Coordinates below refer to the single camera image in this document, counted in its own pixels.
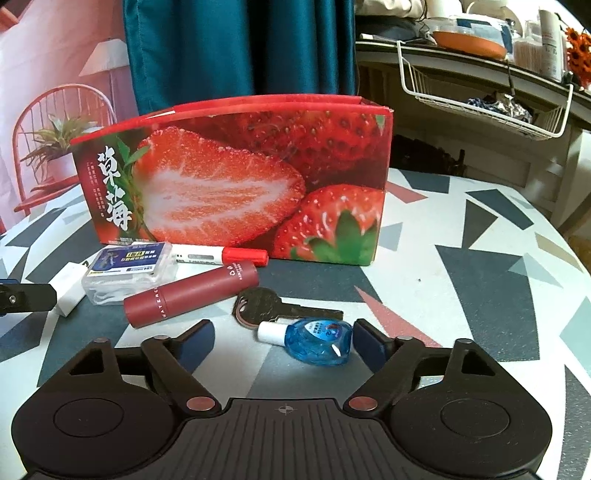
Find maroon cylindrical tube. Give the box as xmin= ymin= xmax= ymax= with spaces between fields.
xmin=123 ymin=261 xmax=260 ymax=329

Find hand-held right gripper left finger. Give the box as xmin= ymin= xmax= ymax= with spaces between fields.
xmin=69 ymin=320 xmax=221 ymax=414

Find printed room scene backdrop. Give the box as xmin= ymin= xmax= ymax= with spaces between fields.
xmin=0 ymin=0 xmax=139 ymax=232

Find metal key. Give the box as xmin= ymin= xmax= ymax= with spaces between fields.
xmin=232 ymin=287 xmax=345 ymax=329

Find tall white spray bottle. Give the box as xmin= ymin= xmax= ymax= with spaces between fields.
xmin=538 ymin=9 xmax=566 ymax=84

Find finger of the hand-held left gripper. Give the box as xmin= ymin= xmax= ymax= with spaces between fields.
xmin=0 ymin=278 xmax=58 ymax=318

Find dark topped vanity desk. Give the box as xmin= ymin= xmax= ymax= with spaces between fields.
xmin=355 ymin=37 xmax=591 ymax=222

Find blue eye drop bottle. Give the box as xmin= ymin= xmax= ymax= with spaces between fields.
xmin=257 ymin=318 xmax=354 ymax=366

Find white marker with red cap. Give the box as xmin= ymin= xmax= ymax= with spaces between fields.
xmin=171 ymin=244 xmax=269 ymax=267

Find geometric patterned tablecloth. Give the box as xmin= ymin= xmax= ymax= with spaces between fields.
xmin=0 ymin=168 xmax=591 ymax=480

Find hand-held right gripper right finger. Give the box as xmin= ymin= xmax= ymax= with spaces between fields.
xmin=344 ymin=318 xmax=490 ymax=414

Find clear floss pick box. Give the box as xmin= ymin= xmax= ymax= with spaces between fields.
xmin=82 ymin=241 xmax=178 ymax=306

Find clear cotton swab box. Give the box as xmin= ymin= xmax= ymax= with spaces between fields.
xmin=512 ymin=39 xmax=546 ymax=72

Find clear box with blue packet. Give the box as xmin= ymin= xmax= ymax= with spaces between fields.
xmin=455 ymin=16 xmax=515 ymax=47

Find black bag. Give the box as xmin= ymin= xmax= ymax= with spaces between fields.
xmin=360 ymin=21 xmax=430 ymax=42

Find orange artificial flowers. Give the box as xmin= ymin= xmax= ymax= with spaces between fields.
xmin=564 ymin=27 xmax=591 ymax=90

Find orange tray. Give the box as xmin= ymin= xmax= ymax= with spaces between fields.
xmin=431 ymin=28 xmax=509 ymax=60

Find white charger plug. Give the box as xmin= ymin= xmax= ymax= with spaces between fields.
xmin=54 ymin=261 xmax=89 ymax=318

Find teal curtain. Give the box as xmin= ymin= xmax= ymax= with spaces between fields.
xmin=122 ymin=0 xmax=358 ymax=116

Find white wire hanging basket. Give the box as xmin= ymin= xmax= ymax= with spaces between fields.
xmin=397 ymin=41 xmax=574 ymax=140

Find red strawberry print cardboard box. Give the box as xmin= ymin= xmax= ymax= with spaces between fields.
xmin=71 ymin=95 xmax=394 ymax=267

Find silver foil packet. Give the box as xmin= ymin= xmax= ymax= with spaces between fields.
xmin=466 ymin=90 xmax=539 ymax=123

